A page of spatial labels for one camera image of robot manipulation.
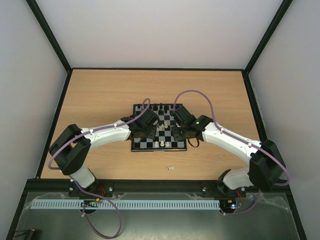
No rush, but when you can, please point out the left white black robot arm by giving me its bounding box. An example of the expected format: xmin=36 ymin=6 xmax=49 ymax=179
xmin=48 ymin=108 xmax=160 ymax=189

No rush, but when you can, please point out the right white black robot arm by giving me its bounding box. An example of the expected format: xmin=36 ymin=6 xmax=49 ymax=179
xmin=171 ymin=106 xmax=285 ymax=196

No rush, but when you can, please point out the pile of white chess pieces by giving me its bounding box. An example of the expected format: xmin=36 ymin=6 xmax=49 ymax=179
xmin=156 ymin=120 xmax=169 ymax=132

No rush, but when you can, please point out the folding black white chessboard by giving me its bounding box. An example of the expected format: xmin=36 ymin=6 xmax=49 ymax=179
xmin=131 ymin=103 xmax=187 ymax=152

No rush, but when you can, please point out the black king at e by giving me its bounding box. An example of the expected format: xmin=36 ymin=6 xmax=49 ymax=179
xmin=152 ymin=104 xmax=158 ymax=111

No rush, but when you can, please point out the black bishop at c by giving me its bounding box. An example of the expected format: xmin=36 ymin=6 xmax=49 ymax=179
xmin=163 ymin=104 xmax=170 ymax=111

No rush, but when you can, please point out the black cylinder on lower shelf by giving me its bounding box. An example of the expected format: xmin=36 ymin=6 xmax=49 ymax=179
xmin=23 ymin=229 xmax=39 ymax=240

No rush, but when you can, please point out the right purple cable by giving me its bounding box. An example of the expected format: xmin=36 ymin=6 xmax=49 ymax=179
xmin=172 ymin=89 xmax=292 ymax=216

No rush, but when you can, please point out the light blue slotted cable duct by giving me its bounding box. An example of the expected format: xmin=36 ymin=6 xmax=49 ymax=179
xmin=30 ymin=199 xmax=220 ymax=210

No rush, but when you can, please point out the black aluminium mounting rail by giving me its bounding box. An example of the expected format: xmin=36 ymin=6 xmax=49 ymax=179
xmin=24 ymin=178 xmax=291 ymax=198

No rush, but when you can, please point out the black enclosure frame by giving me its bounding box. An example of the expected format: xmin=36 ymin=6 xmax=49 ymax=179
xmin=6 ymin=0 xmax=307 ymax=240

